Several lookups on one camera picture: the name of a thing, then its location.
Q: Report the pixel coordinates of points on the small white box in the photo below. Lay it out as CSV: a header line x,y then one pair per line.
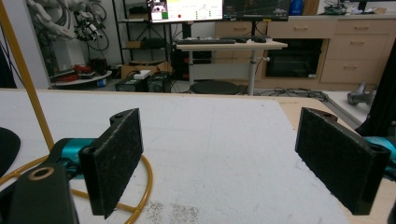
x,y
142,74

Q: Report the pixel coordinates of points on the wooden drawer cabinet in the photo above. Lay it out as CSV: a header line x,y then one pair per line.
x,y
358,46

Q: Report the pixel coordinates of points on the black computer mouse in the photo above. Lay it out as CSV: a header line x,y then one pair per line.
x,y
260,39

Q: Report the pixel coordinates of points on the black round stool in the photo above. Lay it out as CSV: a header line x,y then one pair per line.
x,y
214,87

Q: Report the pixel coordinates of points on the grey device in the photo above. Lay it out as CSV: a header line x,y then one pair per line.
x,y
361,97

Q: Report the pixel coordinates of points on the black computer box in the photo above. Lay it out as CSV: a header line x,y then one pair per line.
x,y
158,82
129,85

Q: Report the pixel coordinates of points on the red object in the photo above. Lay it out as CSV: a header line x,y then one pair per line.
x,y
81,68

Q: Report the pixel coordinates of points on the black metal shelf rack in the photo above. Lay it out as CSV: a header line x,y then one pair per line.
x,y
146,43

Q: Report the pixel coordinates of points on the light wooden desk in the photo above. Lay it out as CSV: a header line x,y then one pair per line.
x,y
236,46

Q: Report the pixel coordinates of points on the monitor with white screen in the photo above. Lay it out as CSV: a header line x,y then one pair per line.
x,y
193,9

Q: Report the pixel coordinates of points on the monitor with dark screen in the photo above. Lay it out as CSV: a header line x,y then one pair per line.
x,y
258,9

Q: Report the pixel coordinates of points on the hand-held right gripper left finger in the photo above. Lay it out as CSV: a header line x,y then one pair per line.
x,y
112,161

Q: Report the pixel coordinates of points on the low round white table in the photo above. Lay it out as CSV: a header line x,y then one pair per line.
x,y
84,80

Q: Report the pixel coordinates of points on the cardboard box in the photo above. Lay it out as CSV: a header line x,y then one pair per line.
x,y
157,67

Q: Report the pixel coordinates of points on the black curtain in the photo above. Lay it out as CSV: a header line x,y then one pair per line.
x,y
384,99

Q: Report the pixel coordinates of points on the white table mat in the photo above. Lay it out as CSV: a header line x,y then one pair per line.
x,y
202,140

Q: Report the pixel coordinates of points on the black keyboard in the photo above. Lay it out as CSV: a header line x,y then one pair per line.
x,y
205,41

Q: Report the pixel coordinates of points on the black round object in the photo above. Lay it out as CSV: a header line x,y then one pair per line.
x,y
7,149

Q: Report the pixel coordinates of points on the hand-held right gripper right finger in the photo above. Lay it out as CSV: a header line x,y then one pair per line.
x,y
339,161

